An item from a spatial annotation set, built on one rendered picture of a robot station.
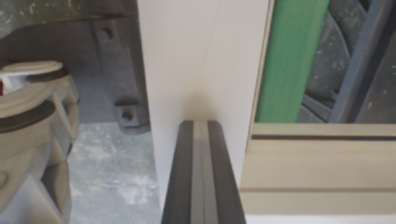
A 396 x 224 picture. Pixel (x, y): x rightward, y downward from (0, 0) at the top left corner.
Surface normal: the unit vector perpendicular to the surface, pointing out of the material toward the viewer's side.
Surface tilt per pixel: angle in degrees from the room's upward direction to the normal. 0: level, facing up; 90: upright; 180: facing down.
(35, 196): 10
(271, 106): 0
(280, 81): 0
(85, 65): 0
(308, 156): 90
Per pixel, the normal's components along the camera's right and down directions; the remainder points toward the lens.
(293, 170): 0.02, -0.88
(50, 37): 0.00, 0.47
